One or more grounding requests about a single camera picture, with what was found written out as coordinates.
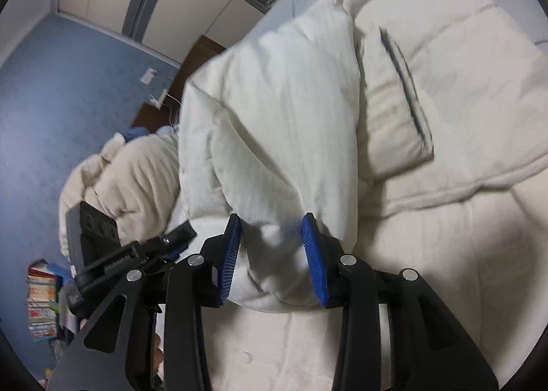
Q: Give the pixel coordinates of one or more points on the dark wooden headboard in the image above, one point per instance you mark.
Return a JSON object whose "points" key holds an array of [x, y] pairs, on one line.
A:
{"points": [[197, 53]]}

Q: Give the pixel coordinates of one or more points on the white charger plug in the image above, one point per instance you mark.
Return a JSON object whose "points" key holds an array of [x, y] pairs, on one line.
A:
{"points": [[159, 99]]}

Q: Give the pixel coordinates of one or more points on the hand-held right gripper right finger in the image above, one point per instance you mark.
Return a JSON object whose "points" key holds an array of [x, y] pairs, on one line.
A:
{"points": [[314, 262]]}

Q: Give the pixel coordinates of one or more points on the white wall outlet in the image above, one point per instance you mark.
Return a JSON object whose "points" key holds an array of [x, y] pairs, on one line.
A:
{"points": [[149, 75]]}

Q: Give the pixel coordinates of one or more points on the stack of colourful books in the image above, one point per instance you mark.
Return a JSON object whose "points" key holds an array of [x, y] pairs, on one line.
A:
{"points": [[42, 301]]}

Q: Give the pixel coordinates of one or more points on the white hooded puffer jacket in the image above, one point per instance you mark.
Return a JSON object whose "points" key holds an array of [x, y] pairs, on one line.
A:
{"points": [[291, 117]]}

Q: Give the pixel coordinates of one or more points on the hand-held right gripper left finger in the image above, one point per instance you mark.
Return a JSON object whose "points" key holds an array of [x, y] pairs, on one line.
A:
{"points": [[227, 262]]}

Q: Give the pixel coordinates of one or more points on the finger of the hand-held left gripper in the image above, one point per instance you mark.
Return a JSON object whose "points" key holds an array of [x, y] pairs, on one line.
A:
{"points": [[171, 237], [176, 252]]}

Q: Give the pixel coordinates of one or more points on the blue pillow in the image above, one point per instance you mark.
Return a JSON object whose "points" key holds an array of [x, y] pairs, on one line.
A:
{"points": [[132, 133]]}

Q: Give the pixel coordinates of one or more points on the cream textured blanket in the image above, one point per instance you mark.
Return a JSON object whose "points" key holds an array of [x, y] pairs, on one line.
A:
{"points": [[128, 177]]}

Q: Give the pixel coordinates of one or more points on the person's left hand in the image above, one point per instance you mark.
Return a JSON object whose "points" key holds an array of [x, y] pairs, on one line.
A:
{"points": [[159, 354]]}

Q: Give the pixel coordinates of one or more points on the bed with grey sheet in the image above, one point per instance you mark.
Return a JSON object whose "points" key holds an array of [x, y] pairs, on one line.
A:
{"points": [[280, 16]]}

